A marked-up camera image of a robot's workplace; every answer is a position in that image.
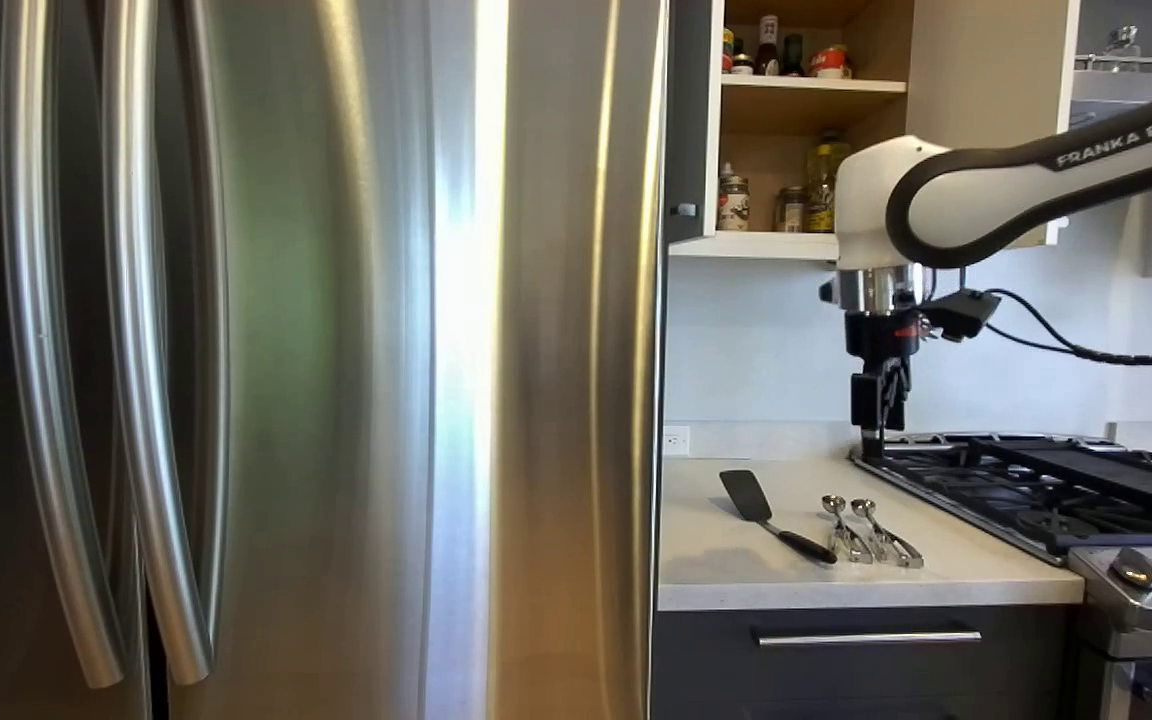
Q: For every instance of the black spatula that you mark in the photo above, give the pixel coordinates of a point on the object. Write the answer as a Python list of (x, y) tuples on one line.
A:
[(747, 494)]

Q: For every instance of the small spice bottle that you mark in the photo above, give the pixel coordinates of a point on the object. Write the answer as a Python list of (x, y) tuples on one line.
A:
[(731, 48)]

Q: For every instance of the dark cabinet door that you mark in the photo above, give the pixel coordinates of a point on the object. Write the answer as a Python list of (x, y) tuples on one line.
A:
[(687, 106)]

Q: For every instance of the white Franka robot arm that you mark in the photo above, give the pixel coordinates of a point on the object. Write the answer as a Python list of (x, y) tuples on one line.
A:
[(1001, 187)]

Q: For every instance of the yellow oil bottle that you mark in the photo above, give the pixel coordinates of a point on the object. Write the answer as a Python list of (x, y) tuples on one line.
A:
[(824, 195)]

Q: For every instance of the small dark jar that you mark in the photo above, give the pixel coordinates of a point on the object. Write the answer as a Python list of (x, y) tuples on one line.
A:
[(788, 208)]

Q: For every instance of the dark grey drawer cabinet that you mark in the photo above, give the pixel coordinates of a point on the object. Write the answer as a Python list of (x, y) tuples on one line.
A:
[(871, 681)]

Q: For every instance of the white labelled bottle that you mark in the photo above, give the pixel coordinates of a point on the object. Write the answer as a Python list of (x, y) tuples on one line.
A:
[(732, 203)]

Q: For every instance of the black stove griddle plate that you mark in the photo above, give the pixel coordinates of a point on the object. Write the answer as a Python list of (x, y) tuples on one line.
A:
[(1122, 468)]

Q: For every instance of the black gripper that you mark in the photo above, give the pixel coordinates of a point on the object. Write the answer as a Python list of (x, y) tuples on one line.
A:
[(883, 350)]

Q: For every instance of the metal measuring scoop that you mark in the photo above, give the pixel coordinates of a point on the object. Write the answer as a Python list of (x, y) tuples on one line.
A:
[(890, 537), (847, 527)]

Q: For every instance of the white wall cabinet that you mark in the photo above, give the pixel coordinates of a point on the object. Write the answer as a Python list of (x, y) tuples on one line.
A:
[(963, 55)]

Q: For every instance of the stainless steel gas stove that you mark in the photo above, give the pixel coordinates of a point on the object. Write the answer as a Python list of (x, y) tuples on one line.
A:
[(1001, 503)]

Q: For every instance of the dark tall bottle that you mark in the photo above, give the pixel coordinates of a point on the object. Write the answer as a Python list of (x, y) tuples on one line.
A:
[(771, 45)]

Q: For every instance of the silver stove knob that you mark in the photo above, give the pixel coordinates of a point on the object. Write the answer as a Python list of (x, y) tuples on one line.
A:
[(1135, 568)]

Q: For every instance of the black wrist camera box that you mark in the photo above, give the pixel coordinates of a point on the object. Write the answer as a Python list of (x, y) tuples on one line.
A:
[(963, 313)]

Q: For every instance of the stainless steel refrigerator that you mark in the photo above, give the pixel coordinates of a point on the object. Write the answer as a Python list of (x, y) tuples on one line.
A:
[(336, 375)]

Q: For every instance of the red and white jar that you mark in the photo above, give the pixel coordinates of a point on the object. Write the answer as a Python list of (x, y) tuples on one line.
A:
[(831, 60)]

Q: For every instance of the grey range hood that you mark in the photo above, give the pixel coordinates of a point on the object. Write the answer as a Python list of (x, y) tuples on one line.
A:
[(1141, 55)]

